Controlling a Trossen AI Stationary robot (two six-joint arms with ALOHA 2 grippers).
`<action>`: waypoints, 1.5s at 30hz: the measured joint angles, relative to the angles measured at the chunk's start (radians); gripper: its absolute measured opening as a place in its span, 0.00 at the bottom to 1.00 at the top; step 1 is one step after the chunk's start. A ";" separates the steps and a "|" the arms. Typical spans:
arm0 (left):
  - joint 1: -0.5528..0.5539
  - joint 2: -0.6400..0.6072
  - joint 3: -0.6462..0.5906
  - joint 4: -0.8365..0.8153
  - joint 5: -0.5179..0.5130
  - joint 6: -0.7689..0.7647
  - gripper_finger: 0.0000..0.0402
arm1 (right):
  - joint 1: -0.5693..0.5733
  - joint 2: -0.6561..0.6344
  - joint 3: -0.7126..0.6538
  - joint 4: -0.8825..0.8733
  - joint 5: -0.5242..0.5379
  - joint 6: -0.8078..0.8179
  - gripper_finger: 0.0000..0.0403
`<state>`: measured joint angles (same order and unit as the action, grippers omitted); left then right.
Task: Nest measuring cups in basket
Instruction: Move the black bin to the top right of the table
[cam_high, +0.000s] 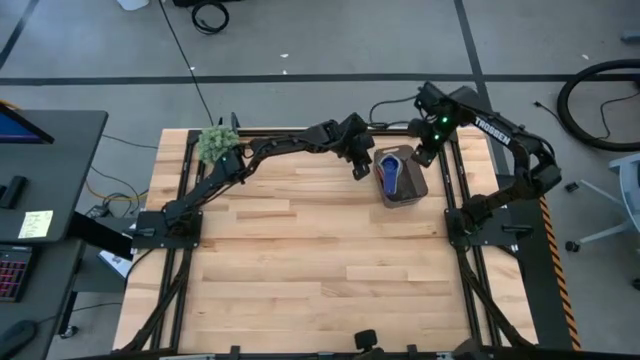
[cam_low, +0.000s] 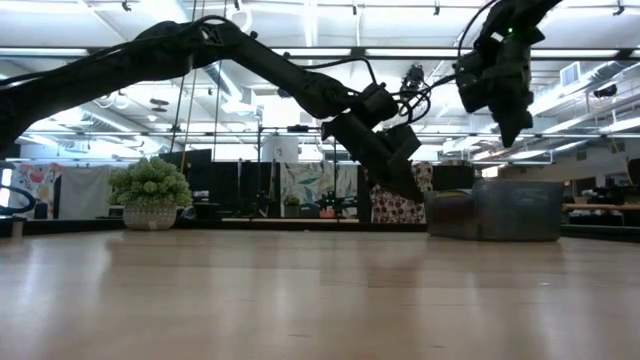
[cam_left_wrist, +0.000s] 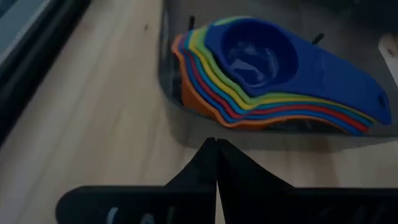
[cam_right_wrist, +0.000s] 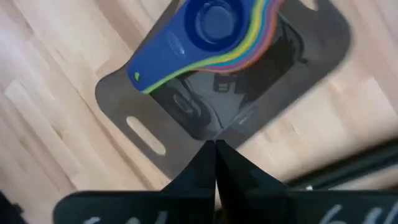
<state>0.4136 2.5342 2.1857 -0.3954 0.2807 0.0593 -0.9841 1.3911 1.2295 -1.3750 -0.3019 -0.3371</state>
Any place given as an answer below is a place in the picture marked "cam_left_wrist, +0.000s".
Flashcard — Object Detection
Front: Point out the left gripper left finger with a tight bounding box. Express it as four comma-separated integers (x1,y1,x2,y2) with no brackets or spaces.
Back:
55,137,218,224

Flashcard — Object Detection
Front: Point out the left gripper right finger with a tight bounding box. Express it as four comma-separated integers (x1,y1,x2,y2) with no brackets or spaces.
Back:
216,138,398,224

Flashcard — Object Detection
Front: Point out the orange measuring cup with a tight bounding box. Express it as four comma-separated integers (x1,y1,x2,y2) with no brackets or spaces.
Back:
170,33,354,135

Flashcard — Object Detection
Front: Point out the green measuring cup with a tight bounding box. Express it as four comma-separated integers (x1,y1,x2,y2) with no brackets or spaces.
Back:
195,14,379,124

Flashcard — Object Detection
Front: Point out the yellow measuring cup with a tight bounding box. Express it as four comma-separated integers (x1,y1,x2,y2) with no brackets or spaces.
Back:
188,27,377,125

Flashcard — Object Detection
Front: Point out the teal measuring cup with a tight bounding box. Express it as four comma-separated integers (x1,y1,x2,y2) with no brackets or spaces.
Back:
185,30,374,128

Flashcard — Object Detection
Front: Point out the small dark blue measuring cup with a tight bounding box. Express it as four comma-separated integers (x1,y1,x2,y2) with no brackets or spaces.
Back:
203,17,393,126

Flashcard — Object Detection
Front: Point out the red measuring cup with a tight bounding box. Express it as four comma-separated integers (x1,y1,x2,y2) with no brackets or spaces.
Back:
182,32,371,134

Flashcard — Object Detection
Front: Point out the grey plastic basket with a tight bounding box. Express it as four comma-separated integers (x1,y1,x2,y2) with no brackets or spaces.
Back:
157,0,398,154

